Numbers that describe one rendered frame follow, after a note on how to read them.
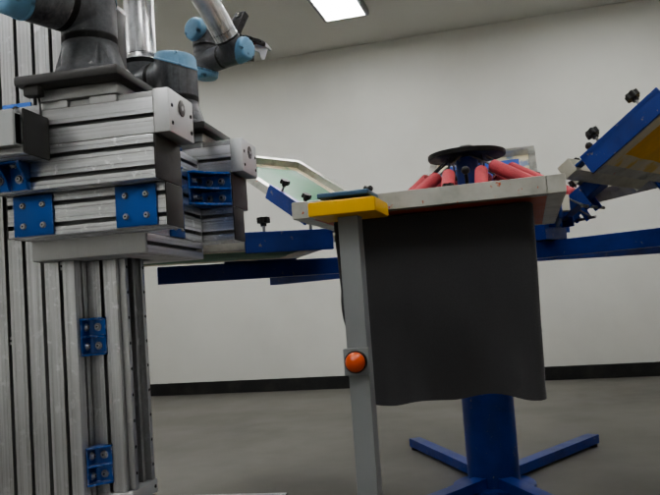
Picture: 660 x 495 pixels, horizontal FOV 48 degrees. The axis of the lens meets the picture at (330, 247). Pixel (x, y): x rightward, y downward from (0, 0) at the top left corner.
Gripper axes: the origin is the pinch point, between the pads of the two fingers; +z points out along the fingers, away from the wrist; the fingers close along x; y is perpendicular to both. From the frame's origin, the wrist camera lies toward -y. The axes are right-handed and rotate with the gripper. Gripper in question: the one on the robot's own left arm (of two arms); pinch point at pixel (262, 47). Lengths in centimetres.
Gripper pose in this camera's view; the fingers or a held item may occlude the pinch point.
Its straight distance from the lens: 272.8
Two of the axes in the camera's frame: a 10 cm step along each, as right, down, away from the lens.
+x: 8.2, 0.4, -5.6
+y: -0.4, 10.0, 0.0
